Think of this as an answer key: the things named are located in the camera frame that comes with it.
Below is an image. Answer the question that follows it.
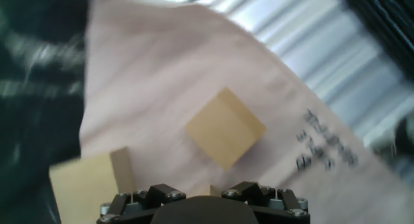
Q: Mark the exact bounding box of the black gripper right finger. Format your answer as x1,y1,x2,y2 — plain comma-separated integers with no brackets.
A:
221,181,311,224

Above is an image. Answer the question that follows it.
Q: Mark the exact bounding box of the marble pink black cloth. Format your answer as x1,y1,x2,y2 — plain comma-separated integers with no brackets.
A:
0,0,414,224

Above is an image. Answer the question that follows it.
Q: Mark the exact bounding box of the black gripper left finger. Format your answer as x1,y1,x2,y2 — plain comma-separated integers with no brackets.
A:
96,183,188,224

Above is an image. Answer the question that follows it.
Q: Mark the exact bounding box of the plain wooden cube block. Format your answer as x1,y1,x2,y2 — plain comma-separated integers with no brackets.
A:
48,146,138,224
186,181,223,198
183,86,268,172

